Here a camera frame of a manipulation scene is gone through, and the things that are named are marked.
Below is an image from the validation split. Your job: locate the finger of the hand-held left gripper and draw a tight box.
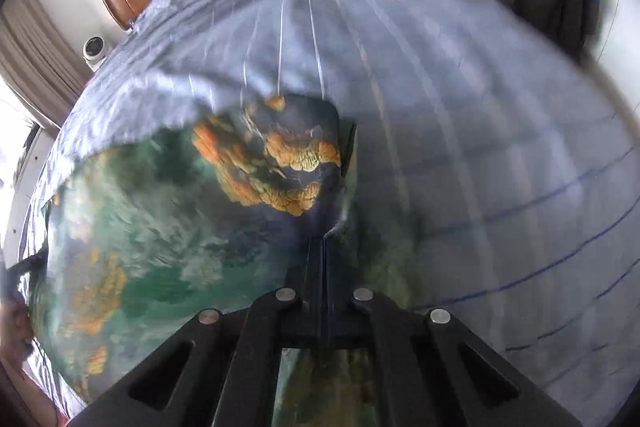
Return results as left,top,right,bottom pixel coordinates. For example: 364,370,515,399
4,252,48,279

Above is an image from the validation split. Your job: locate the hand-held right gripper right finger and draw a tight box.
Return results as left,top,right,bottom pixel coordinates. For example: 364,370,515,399
324,232,583,427

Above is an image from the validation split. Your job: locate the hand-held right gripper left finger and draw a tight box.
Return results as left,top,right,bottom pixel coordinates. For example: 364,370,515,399
75,217,326,427

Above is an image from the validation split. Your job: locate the green patterned jacket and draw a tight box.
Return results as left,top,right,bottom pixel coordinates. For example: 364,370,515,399
30,93,416,427

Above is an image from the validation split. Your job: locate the person's left hand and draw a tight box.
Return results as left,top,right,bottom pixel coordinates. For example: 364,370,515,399
0,302,33,360

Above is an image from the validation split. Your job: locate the white window cabinet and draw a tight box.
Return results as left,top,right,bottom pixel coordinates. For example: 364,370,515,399
0,127,56,268

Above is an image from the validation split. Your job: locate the beige curtain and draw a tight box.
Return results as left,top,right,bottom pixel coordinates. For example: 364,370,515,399
0,0,91,130

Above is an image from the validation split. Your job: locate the blue checked duvet bed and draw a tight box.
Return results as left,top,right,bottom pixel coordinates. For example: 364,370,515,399
10,0,640,413

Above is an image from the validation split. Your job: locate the white desk fan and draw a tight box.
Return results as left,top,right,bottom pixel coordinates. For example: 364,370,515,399
82,36,112,70

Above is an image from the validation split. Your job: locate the white wardrobe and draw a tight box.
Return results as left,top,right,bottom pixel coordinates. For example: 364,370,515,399
575,0,640,118

